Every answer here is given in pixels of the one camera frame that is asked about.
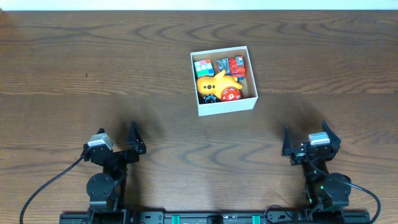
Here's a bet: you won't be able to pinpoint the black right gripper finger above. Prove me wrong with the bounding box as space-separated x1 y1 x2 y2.
282 126 292 156
322 120 341 146

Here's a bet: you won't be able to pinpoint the red polyhedral die ball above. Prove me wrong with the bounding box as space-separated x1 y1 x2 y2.
221 87 242 101

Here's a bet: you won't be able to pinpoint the small black round cap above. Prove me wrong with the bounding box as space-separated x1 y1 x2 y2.
203 94 221 104

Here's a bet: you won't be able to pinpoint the yellow rubber duck toy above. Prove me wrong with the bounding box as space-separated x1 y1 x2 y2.
197 70 243 98

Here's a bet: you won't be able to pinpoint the red toy fire truck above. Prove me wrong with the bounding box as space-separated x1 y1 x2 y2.
216 55 246 81

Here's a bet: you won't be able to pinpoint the multicoloured puzzle cube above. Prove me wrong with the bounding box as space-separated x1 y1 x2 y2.
194 59 215 78

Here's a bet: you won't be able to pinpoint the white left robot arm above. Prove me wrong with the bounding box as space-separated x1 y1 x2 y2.
59 122 294 224

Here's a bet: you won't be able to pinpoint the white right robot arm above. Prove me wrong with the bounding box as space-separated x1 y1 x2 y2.
282 121 351 223

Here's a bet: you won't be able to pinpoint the beige cardboard box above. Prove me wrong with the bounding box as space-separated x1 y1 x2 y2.
190 46 258 116

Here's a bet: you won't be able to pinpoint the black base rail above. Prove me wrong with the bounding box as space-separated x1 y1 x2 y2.
58 206 371 224

